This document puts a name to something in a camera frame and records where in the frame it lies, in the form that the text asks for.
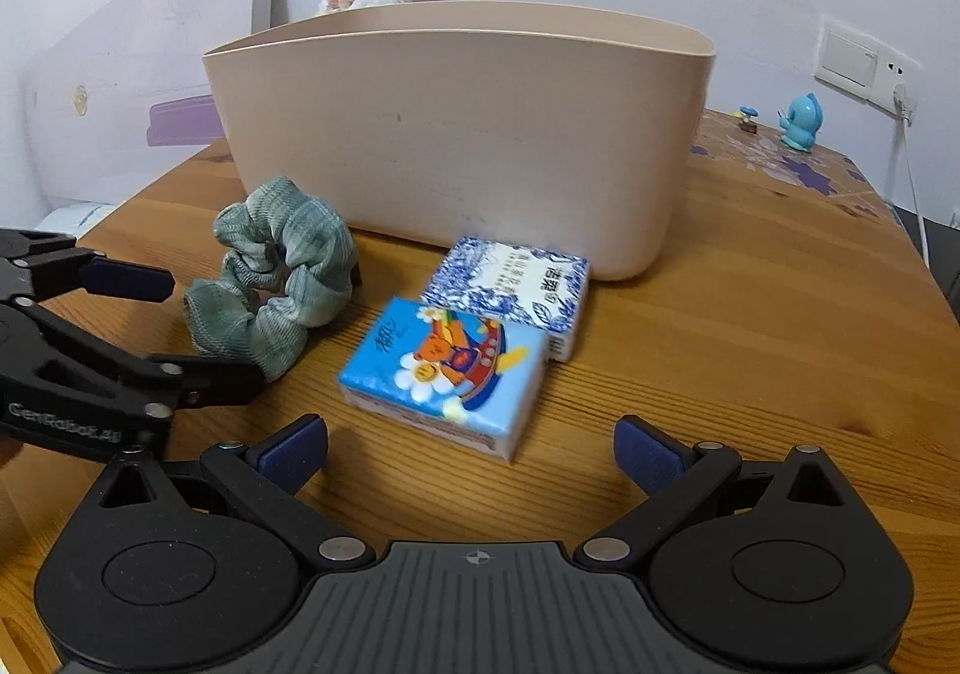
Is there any purple white bed headboard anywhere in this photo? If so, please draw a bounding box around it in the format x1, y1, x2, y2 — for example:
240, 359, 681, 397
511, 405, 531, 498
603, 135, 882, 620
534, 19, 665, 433
15, 0, 290, 210

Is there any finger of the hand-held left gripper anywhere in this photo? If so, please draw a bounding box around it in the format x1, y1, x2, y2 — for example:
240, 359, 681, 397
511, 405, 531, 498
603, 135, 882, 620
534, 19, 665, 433
0, 230, 176, 305
0, 302, 266, 456

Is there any white cloth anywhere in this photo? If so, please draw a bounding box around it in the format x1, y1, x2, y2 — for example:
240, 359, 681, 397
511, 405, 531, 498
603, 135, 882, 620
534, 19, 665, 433
37, 200, 117, 232

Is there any white plug with cable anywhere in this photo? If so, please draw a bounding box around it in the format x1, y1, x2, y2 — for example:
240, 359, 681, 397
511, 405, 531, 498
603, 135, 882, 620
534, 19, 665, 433
889, 83, 935, 270

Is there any beige plastic storage bin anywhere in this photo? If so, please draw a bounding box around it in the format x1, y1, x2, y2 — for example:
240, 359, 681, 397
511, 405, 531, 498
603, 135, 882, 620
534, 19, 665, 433
201, 0, 717, 283

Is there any green striped scrunchie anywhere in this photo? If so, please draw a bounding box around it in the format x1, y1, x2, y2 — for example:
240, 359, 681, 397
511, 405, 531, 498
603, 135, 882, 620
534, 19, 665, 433
184, 175, 362, 381

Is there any blue cartoon figurine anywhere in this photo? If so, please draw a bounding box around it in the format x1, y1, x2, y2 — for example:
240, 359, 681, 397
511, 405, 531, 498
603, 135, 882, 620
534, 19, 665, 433
778, 92, 824, 152

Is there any blue white floral tissue pack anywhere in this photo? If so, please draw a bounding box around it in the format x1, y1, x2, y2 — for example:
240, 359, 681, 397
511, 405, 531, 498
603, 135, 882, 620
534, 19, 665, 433
420, 236, 591, 364

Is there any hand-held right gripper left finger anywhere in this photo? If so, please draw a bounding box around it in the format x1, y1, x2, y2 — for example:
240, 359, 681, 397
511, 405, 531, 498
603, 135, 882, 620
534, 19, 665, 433
90, 414, 377, 568

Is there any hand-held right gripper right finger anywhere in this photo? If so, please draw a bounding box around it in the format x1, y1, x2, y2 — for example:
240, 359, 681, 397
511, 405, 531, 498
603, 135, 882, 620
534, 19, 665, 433
574, 416, 865, 568

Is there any blue cartoon tissue pack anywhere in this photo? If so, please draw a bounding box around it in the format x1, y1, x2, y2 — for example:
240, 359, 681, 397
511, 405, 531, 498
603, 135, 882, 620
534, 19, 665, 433
337, 296, 550, 466

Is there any white wall switch socket panel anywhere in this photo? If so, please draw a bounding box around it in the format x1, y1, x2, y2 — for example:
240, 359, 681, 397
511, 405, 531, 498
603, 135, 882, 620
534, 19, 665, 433
814, 16, 925, 109

